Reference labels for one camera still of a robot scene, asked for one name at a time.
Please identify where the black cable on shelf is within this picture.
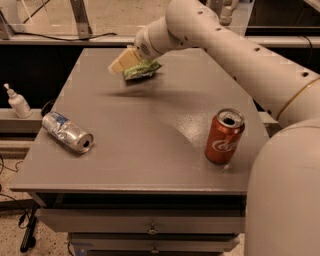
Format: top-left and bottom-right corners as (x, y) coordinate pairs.
(6, 23), (118, 42)

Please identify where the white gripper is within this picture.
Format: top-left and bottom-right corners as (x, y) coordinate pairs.
(108, 27), (156, 74)

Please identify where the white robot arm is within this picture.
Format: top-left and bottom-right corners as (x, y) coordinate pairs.
(109, 0), (320, 256)

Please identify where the white pump bottle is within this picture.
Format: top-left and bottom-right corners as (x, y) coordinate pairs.
(4, 83), (32, 119)

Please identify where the lower grey drawer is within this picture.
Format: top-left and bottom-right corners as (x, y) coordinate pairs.
(68, 233), (240, 253)

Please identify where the green jalapeno chip bag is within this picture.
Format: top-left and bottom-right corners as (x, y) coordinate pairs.
(123, 60), (162, 80)

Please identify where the upper grey drawer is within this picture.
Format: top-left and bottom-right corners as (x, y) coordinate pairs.
(37, 209), (245, 235)

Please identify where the red coca-cola can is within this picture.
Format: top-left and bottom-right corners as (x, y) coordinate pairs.
(205, 108), (245, 165)

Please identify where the grey drawer cabinet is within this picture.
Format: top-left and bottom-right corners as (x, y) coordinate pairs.
(11, 48), (268, 256)

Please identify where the silver redbull can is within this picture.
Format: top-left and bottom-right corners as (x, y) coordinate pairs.
(42, 111), (94, 154)

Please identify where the grey drawer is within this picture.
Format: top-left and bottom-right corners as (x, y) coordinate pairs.
(37, 209), (245, 235)
(68, 233), (240, 253)

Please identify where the left metal bracket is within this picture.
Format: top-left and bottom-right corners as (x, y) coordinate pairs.
(70, 0), (92, 40)

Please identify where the black floor cable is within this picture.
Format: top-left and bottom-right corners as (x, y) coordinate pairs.
(0, 154), (40, 254)

